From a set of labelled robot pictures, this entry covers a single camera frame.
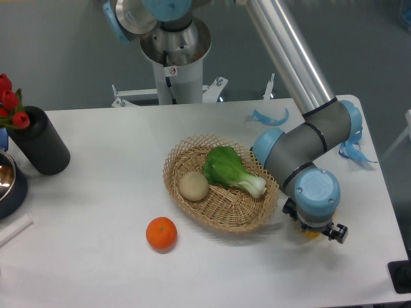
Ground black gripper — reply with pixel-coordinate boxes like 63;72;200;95
282;198;348;243

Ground yellow bell pepper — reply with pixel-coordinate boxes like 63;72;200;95
298;213;335;239

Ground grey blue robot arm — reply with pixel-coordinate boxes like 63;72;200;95
103;1;362;243

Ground crumpled blue tape strip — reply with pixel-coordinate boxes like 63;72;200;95
338;128;377;163

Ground woven wicker basket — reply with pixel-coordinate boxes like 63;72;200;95
163;135;281;234

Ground black device at edge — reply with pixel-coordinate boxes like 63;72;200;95
388;260;410;294

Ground green bok choy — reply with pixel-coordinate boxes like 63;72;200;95
202;146;267;198

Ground beige potato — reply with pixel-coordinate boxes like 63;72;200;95
179;171;209;201

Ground orange tangerine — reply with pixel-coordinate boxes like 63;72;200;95
145;217;178;251

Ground black cylindrical vase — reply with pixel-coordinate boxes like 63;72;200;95
7;106;71;175

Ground white paper strip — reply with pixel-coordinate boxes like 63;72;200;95
0;214;33;246

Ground metal bowl dark rim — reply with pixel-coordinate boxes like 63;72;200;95
0;150;28;219

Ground red tulip flowers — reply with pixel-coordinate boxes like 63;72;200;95
1;73;30;130

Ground blue object left edge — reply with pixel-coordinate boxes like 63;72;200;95
0;128;9;151

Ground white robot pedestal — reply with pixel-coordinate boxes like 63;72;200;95
140;17;211;105

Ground white metal base frame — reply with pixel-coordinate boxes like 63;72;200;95
111;73;276;108

